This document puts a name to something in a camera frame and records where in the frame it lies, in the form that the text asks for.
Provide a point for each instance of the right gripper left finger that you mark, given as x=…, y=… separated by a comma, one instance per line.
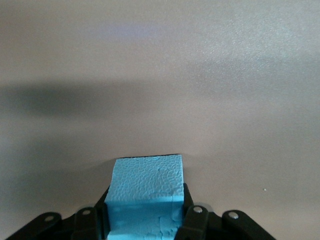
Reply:
x=87, y=225

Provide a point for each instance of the brown paper table cover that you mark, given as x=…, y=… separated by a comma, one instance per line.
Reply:
x=160, y=75

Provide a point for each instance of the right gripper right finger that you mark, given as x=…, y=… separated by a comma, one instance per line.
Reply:
x=195, y=222

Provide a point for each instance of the blue foam cube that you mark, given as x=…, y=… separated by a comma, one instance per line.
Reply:
x=147, y=182

